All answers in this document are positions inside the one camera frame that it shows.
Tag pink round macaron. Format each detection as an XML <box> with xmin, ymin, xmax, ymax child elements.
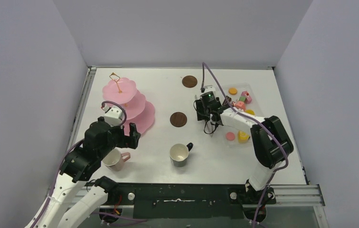
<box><xmin>226</xmin><ymin>132</ymin><xmax>235</xmax><ymax>141</ymax></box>

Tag yellow swirl roll cake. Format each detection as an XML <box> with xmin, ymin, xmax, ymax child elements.
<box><xmin>237</xmin><ymin>131</ymin><xmax>250</xmax><ymax>144</ymax></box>

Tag metal serving tongs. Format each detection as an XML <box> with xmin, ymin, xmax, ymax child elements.
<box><xmin>193</xmin><ymin>96</ymin><xmax>214</xmax><ymax>137</ymax></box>

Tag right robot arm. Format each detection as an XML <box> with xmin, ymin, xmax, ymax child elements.
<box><xmin>193</xmin><ymin>92</ymin><xmax>294</xmax><ymax>203</ymax></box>

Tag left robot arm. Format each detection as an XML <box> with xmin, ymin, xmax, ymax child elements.
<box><xmin>27</xmin><ymin>116</ymin><xmax>141</xmax><ymax>228</ymax></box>

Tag pink teacup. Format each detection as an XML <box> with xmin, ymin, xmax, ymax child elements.
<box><xmin>102</xmin><ymin>148</ymin><xmax>131</xmax><ymax>171</ymax></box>

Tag orange round macaron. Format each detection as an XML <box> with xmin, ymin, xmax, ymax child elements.
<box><xmin>228</xmin><ymin>87</ymin><xmax>238</xmax><ymax>95</ymax></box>

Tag near dark wooden coaster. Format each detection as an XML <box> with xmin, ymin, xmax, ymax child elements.
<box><xmin>170</xmin><ymin>112</ymin><xmax>188</xmax><ymax>127</ymax></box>

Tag dark wooden coaster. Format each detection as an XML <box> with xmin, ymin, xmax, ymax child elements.
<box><xmin>170</xmin><ymin>112</ymin><xmax>188</xmax><ymax>127</ymax></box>
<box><xmin>181</xmin><ymin>75</ymin><xmax>198</xmax><ymax>88</ymax></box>

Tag far dark wooden coaster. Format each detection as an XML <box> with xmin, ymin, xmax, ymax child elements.
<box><xmin>181</xmin><ymin>75</ymin><xmax>198</xmax><ymax>88</ymax></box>

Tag clear plastic tray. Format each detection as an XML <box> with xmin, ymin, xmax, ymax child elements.
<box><xmin>205</xmin><ymin>83</ymin><xmax>265</xmax><ymax>151</ymax></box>

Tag pink green cube cake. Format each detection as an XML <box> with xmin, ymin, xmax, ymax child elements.
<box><xmin>238</xmin><ymin>91</ymin><xmax>252</xmax><ymax>104</ymax></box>

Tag yellow round cake slice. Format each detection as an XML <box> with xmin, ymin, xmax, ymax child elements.
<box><xmin>245</xmin><ymin>109</ymin><xmax>255</xmax><ymax>115</ymax></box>

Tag pink three-tier cake stand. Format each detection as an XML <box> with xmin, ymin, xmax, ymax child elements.
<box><xmin>101</xmin><ymin>72</ymin><xmax>155</xmax><ymax>135</ymax></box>

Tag black mug white inside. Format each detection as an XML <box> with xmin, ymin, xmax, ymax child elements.
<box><xmin>170</xmin><ymin>142</ymin><xmax>194</xmax><ymax>167</ymax></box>

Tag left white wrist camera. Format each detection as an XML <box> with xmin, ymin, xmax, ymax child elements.
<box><xmin>103</xmin><ymin>105</ymin><xmax>125</xmax><ymax>126</ymax></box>

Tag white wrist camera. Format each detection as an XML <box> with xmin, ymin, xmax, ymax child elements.
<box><xmin>103</xmin><ymin>105</ymin><xmax>125</xmax><ymax>126</ymax></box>
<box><xmin>202</xmin><ymin>85</ymin><xmax>216</xmax><ymax>94</ymax></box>

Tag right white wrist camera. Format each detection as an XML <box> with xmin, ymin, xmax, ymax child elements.
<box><xmin>202</xmin><ymin>85</ymin><xmax>216</xmax><ymax>94</ymax></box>

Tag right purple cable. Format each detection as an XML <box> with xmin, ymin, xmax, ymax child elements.
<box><xmin>200</xmin><ymin>62</ymin><xmax>290</xmax><ymax>228</ymax></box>

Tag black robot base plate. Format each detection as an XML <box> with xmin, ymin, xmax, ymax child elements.
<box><xmin>97</xmin><ymin>183</ymin><xmax>276</xmax><ymax>219</ymax></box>

